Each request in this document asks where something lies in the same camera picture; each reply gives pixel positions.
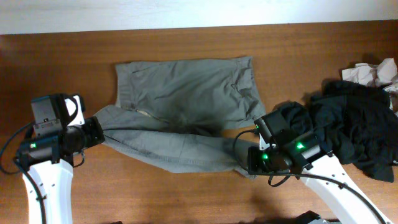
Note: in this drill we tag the beige crumpled cloth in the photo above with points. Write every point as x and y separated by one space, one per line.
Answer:
383 75

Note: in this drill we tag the black garment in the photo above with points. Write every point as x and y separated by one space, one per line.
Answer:
354 121

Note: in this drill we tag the grey shorts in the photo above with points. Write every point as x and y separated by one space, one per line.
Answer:
172 114

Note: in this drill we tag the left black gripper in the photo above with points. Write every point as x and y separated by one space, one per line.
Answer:
97 131

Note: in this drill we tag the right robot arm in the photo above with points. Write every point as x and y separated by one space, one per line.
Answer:
285 153

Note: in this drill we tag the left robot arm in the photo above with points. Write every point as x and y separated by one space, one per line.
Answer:
46 155

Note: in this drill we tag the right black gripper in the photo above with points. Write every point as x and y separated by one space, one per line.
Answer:
254 153

